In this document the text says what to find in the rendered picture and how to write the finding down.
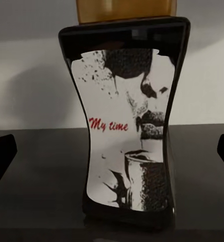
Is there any bottle of coffee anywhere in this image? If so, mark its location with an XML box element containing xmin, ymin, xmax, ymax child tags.
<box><xmin>58</xmin><ymin>0</ymin><xmax>191</xmax><ymax>230</ymax></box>

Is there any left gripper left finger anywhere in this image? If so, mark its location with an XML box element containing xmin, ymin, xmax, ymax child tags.
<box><xmin>0</xmin><ymin>135</ymin><xmax>17</xmax><ymax>180</ymax></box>

